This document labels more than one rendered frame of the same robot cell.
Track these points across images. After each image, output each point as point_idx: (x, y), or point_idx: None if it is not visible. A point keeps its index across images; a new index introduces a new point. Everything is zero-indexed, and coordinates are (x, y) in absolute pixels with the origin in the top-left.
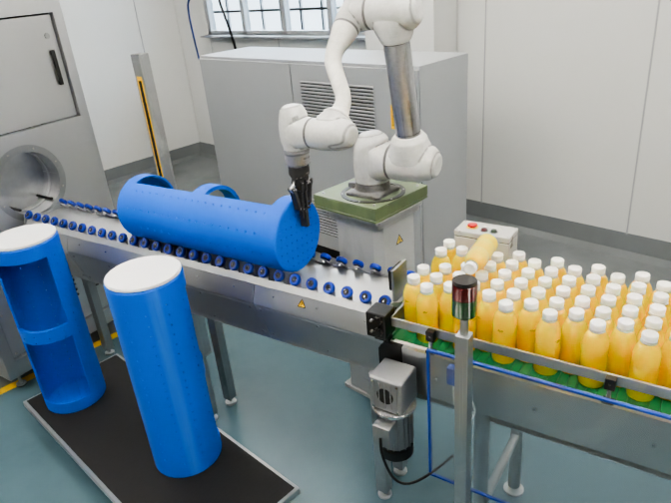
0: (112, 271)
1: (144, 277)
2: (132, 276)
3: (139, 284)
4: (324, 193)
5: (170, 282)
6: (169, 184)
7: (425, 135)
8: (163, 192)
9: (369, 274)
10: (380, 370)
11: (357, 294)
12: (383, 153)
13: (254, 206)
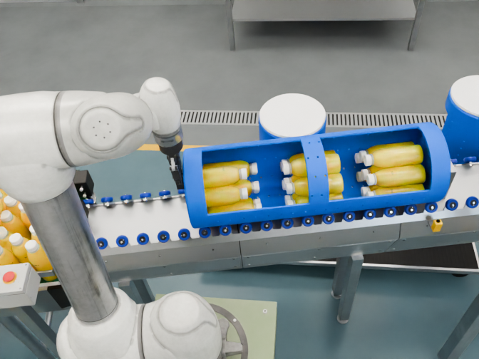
0: (316, 103)
1: (280, 110)
2: (291, 107)
3: (273, 104)
4: (263, 310)
5: (259, 120)
6: (431, 175)
7: (69, 322)
8: (361, 129)
9: (131, 244)
10: None
11: (125, 214)
12: (147, 304)
13: (222, 146)
